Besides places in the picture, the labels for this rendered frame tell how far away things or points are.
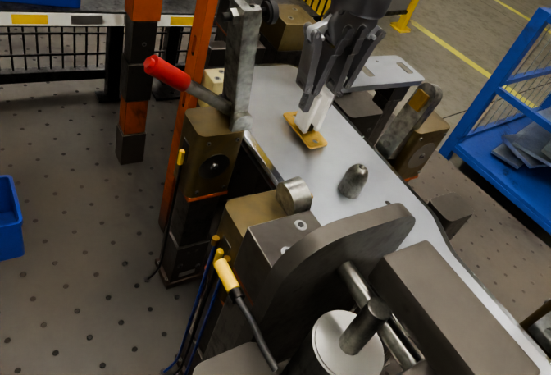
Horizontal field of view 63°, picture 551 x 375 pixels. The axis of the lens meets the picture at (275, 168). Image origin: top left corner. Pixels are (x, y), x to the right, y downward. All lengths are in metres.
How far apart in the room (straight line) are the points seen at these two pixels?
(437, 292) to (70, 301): 0.62
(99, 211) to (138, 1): 0.39
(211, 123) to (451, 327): 0.39
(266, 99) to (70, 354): 0.49
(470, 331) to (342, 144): 0.46
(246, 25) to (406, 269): 0.31
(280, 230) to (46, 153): 0.72
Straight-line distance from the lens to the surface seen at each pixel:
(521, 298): 1.20
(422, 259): 0.35
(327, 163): 0.69
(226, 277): 0.39
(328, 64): 0.63
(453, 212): 0.75
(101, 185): 0.98
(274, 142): 0.68
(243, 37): 0.52
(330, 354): 0.37
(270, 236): 0.39
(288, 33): 0.91
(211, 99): 0.57
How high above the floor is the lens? 1.41
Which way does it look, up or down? 40 degrees down
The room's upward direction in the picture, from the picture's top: 21 degrees clockwise
